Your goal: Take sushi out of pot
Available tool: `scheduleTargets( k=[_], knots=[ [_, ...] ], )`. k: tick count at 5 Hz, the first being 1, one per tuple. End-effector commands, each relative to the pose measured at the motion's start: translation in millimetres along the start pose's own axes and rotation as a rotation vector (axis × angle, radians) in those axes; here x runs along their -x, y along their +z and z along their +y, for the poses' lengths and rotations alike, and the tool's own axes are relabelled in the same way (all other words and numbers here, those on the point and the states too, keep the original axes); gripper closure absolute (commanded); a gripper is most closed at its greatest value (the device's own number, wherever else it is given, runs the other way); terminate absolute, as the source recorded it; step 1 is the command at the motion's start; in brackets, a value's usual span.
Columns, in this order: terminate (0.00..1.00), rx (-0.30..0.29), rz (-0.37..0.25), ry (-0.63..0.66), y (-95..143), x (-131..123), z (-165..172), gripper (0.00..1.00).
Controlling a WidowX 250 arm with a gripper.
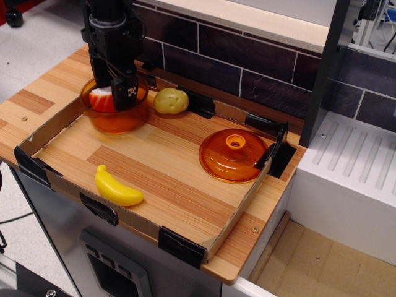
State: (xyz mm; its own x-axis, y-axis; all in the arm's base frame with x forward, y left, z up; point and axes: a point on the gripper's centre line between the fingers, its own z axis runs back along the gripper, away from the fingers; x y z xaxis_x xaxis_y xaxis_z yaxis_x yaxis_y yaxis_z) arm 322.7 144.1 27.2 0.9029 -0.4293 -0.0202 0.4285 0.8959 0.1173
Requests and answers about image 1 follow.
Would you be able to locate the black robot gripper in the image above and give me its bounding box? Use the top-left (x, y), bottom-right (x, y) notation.
top-left (89, 12), bottom-right (145, 111)

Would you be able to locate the salmon sushi toy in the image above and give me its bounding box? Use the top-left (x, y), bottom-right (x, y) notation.
top-left (88, 86), bottom-right (116, 113)

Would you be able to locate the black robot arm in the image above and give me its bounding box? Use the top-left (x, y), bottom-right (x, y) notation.
top-left (83, 1), bottom-right (147, 111)

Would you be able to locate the orange transparent plastic pot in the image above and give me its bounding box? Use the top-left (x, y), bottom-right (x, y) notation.
top-left (80, 71), bottom-right (150, 135)

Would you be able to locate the orange transparent pot lid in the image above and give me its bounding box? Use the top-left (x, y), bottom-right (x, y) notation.
top-left (199, 129), bottom-right (269, 183)

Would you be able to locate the cardboard fence with black tape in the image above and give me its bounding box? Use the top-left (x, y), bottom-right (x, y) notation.
top-left (13, 63), bottom-right (297, 270)

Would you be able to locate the yellow toy potato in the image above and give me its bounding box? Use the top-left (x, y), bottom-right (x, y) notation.
top-left (153, 88), bottom-right (189, 114)

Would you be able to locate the yellow toy banana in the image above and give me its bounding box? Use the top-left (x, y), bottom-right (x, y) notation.
top-left (95, 165), bottom-right (144, 207)

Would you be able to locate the grey toy oven front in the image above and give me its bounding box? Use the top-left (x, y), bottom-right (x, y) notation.
top-left (79, 230), bottom-right (152, 297)

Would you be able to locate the white toy sink drainboard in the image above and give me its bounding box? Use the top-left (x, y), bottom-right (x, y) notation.
top-left (287, 113), bottom-right (395, 264)

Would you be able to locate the dark grey right post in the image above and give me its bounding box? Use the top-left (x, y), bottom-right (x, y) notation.
top-left (299, 1), bottom-right (358, 147)

